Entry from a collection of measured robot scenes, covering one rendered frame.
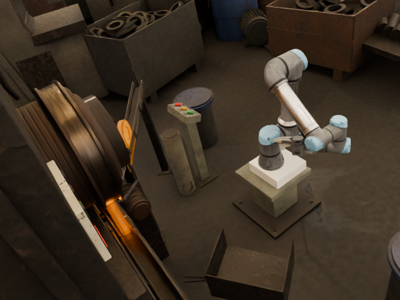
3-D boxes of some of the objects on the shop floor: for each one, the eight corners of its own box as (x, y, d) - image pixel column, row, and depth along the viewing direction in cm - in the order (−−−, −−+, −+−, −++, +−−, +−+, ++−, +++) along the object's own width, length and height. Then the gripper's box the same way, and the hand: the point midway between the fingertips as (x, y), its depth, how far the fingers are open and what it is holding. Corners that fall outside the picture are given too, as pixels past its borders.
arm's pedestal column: (275, 174, 251) (272, 145, 235) (321, 203, 223) (321, 173, 207) (232, 204, 237) (226, 176, 222) (275, 240, 209) (271, 211, 193)
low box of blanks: (390, 51, 351) (400, -19, 310) (350, 84, 319) (355, 12, 279) (309, 37, 413) (309, -22, 372) (269, 64, 381) (263, 2, 341)
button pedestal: (202, 189, 254) (183, 119, 216) (185, 174, 271) (163, 106, 233) (220, 178, 259) (203, 108, 222) (202, 163, 277) (183, 96, 239)
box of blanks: (146, 110, 359) (120, 37, 312) (99, 95, 409) (70, 30, 362) (209, 64, 412) (194, -4, 365) (160, 56, 462) (142, -6, 415)
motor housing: (156, 269, 210) (126, 210, 177) (140, 247, 225) (110, 188, 193) (174, 257, 214) (149, 196, 181) (157, 235, 230) (130, 176, 197)
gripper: (315, 157, 173) (271, 155, 180) (316, 150, 181) (274, 149, 188) (316, 140, 170) (271, 138, 177) (316, 134, 178) (274, 133, 185)
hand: (275, 138), depth 181 cm, fingers closed
